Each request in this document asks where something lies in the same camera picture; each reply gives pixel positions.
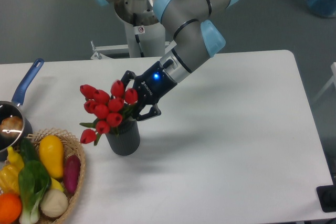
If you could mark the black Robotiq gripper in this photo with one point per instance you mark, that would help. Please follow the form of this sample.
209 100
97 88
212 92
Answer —
150 86

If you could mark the red tulip bouquet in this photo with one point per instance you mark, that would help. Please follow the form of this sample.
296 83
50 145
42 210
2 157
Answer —
112 110

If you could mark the dark grey ribbed vase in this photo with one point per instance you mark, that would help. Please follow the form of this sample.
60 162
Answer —
127 140

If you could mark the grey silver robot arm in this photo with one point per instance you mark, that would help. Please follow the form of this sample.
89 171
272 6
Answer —
179 32

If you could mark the woven wicker basket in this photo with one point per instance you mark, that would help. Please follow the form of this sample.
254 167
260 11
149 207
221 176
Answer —
72 146

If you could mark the purple eggplant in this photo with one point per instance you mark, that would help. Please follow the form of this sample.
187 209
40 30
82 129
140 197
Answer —
71 173

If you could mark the yellow squash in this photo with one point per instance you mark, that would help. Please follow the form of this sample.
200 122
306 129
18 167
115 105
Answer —
51 154

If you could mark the yellow banana tip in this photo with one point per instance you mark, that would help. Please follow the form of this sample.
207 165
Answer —
56 185

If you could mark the green cucumber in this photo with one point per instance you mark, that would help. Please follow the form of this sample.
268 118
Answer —
28 151

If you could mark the bread roll in pan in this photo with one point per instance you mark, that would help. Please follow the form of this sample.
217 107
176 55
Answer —
11 127

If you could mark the green bok choy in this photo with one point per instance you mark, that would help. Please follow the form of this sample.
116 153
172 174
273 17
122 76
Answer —
34 181

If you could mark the white garlic bulb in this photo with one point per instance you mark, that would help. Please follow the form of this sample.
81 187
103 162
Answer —
54 203

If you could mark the small yellow pepper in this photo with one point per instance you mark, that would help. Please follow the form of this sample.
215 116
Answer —
15 158

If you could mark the yellow bell pepper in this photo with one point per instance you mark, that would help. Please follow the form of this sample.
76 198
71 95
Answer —
9 179

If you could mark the orange fruit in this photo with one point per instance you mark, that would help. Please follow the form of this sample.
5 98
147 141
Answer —
11 207

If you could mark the white chair part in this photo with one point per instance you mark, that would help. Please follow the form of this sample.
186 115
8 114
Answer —
328 87

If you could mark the black device at table edge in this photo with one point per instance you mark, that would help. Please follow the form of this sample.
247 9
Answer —
326 195

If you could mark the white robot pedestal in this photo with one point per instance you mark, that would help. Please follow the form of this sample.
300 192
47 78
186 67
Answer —
142 41

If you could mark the blue handled saucepan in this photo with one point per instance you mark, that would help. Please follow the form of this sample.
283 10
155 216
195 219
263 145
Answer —
12 108

